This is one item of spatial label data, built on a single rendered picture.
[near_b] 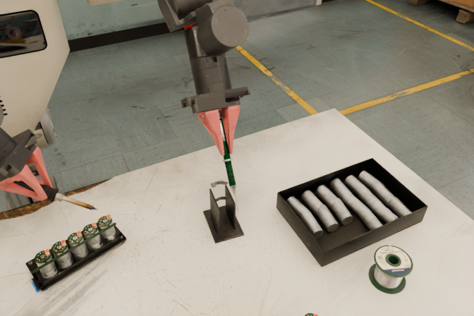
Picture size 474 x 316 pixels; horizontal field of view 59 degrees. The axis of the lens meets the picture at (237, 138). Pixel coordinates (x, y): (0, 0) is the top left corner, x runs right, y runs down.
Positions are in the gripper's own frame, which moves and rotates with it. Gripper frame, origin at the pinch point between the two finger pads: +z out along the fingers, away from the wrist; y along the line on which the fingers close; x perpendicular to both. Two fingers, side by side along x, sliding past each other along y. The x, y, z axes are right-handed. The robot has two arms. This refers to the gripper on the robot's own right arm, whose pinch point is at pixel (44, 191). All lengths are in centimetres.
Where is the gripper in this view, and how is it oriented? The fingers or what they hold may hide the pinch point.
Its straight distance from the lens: 78.6
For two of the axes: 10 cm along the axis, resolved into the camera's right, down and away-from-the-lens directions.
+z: 4.9, 7.0, 5.2
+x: -8.7, 3.6, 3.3
